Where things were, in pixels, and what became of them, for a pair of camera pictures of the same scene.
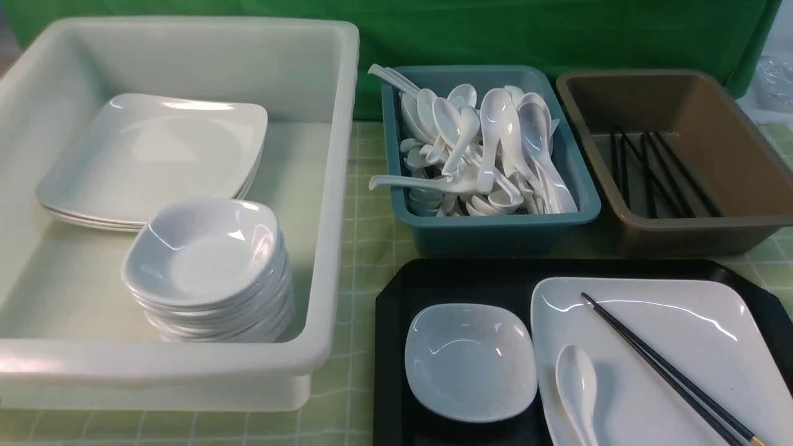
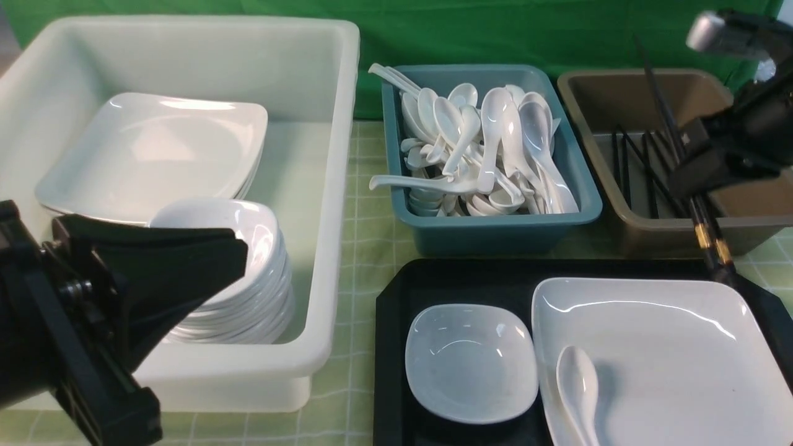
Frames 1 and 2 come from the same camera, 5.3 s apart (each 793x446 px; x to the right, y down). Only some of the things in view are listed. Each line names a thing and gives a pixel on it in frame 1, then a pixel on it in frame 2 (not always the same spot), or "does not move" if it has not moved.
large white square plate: (705, 327) does not move
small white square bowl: (470, 363) does not move
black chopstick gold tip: (676, 371) → (678, 142)
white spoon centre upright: (490, 114) does not move
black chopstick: (661, 372) → (687, 169)
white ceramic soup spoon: (577, 384) does not move
